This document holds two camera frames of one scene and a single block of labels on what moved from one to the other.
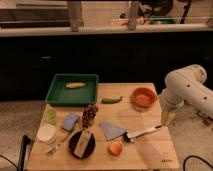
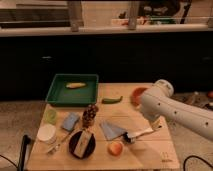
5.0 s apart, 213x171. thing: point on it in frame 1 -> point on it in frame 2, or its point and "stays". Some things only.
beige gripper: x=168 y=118 -> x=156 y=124
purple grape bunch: x=88 y=115 stays
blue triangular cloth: x=111 y=130 stays
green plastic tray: x=59 y=95 stays
